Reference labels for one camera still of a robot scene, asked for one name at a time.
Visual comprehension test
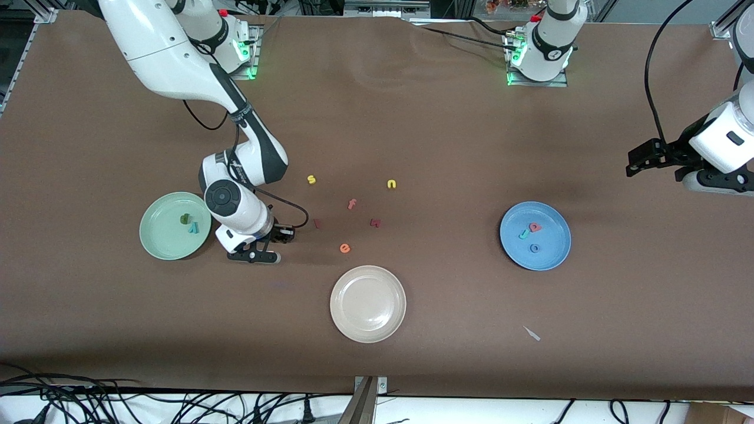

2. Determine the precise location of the beige round plate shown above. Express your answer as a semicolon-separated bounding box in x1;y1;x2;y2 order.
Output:
329;265;407;344

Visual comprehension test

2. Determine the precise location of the green round plate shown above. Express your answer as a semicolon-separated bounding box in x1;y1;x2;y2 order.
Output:
140;191;213;261

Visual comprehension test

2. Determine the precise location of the blue round plate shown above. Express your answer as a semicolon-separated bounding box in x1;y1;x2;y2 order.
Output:
500;201;572;271

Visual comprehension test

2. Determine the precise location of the brown cardboard box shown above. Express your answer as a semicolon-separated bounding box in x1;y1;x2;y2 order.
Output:
686;402;754;424

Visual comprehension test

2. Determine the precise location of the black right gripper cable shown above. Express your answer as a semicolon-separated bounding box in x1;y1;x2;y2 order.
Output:
250;185;309;229

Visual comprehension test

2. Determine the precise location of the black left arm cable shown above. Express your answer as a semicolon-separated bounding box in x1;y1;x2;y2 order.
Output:
644;0;696;147

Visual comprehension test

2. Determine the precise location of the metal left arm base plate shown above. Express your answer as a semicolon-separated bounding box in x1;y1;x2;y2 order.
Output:
505;32;569;88

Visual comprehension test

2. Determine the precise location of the long black right arm cable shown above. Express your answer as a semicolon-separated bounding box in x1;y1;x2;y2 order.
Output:
181;97;242;132

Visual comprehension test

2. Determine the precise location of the metal table edge bracket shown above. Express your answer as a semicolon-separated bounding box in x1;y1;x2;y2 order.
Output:
339;376;388;424

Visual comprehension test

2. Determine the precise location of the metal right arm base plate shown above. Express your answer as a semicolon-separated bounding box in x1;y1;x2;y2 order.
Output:
227;24;260;81

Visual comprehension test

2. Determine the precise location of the black cable on table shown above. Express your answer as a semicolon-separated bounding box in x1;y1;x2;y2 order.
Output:
412;16;522;52

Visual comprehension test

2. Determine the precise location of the aluminium frame behind table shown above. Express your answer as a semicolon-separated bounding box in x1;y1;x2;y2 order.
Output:
343;0;432;19

